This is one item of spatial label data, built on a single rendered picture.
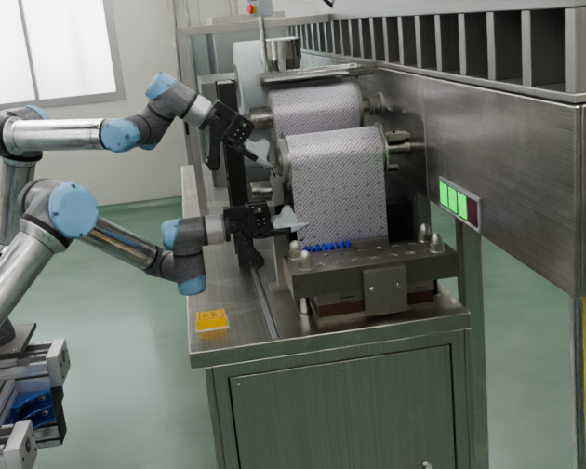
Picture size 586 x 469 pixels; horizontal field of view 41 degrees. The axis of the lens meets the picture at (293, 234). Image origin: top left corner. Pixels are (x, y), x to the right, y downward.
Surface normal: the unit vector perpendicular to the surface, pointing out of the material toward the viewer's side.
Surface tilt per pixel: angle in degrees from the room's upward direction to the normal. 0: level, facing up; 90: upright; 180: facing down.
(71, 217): 85
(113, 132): 90
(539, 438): 0
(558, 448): 0
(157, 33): 90
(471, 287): 90
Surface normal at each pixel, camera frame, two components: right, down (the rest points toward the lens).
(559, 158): -0.99, 0.13
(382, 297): 0.14, 0.25
